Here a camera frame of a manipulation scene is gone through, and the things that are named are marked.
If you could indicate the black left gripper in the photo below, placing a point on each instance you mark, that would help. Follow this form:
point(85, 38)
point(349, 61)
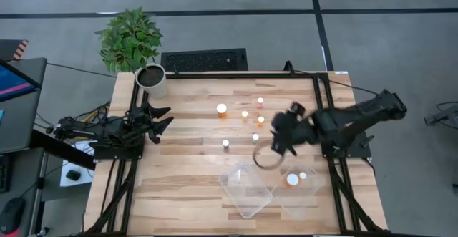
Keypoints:
point(143, 119)

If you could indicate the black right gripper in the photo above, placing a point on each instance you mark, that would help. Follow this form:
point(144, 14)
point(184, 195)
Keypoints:
point(286, 127)

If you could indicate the small orange pill bottle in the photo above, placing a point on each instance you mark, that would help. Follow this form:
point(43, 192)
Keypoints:
point(260, 119)
point(302, 175)

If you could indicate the small green pill bottle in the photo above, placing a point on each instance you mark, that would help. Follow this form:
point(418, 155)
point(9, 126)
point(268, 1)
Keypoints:
point(255, 136)

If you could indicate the small pale yellow pill bottle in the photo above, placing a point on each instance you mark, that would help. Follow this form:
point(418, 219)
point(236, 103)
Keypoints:
point(244, 114)

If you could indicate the large orange pill bottle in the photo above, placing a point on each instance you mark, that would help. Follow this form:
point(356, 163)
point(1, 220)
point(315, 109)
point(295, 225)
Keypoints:
point(292, 179)
point(221, 109)

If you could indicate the small clear bottle red pills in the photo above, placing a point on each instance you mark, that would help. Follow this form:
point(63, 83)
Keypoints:
point(225, 143)

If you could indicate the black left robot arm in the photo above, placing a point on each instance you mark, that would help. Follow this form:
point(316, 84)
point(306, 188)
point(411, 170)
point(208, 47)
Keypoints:
point(89, 129)

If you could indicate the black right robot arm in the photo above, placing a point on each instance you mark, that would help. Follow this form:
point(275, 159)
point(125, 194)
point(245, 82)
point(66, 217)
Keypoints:
point(358, 117)

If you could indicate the clear plastic bin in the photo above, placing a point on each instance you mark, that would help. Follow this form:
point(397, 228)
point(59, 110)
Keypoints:
point(250, 201)
point(307, 194)

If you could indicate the white plant pot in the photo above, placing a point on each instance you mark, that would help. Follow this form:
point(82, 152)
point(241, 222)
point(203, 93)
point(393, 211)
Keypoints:
point(159, 90)

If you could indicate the green leafy plant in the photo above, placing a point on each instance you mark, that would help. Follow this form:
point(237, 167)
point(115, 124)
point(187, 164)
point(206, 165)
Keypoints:
point(129, 40)

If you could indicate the white paper sheet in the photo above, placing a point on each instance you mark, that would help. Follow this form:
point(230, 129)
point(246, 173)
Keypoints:
point(84, 179)

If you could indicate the small black device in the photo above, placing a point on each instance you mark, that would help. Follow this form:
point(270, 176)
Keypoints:
point(73, 175)

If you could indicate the black diagonal bar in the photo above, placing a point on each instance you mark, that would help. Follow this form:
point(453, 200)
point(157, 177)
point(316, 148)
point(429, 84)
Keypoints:
point(61, 149)

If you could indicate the computer monitor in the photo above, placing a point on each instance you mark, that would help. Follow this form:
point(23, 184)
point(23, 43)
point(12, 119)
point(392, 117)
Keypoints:
point(14, 83)

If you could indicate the orange black striped mat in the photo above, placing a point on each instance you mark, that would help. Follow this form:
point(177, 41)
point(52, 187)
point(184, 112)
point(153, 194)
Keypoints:
point(19, 49)

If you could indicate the grey floor stand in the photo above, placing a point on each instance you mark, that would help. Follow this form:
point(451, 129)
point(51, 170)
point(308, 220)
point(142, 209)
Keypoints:
point(445, 116)

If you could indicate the black keyboard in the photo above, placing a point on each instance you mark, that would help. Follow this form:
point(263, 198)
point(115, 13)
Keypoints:
point(3, 172)

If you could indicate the black computer mouse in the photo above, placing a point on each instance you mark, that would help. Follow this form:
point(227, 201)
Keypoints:
point(12, 213)

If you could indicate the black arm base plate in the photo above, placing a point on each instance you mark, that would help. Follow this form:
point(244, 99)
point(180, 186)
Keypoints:
point(118, 154)
point(358, 152)

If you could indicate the black aluminium table frame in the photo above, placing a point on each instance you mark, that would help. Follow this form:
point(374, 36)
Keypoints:
point(250, 76)

